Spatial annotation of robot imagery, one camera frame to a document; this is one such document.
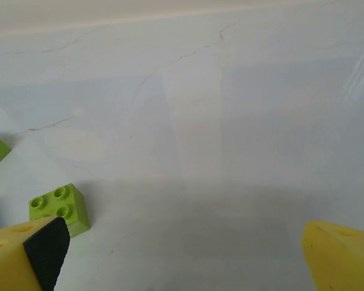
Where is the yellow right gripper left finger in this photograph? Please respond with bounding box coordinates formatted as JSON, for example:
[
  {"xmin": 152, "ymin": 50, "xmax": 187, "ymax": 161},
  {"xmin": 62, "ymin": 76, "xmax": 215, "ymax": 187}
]
[{"xmin": 0, "ymin": 216, "xmax": 71, "ymax": 291}]

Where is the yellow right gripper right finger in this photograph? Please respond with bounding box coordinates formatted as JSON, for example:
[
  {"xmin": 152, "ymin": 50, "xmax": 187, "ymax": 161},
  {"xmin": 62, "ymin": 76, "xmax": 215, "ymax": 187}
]
[{"xmin": 301, "ymin": 220, "xmax": 364, "ymax": 291}]

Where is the green two-by-two lego brick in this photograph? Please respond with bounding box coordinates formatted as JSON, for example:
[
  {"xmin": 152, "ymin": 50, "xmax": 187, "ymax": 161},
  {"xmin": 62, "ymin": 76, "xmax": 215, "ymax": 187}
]
[{"xmin": 29, "ymin": 182, "xmax": 91, "ymax": 238}]

